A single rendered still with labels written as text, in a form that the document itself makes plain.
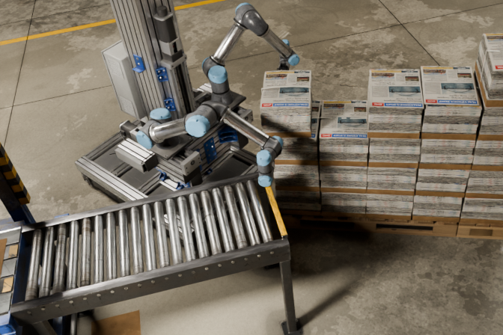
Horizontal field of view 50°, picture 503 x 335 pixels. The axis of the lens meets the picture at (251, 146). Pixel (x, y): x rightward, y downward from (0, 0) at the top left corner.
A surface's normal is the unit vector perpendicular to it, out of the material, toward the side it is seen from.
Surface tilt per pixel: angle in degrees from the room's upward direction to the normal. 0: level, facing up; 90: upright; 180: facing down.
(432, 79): 1
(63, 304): 90
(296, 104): 2
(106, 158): 0
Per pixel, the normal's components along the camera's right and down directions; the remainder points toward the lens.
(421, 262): -0.11, -0.75
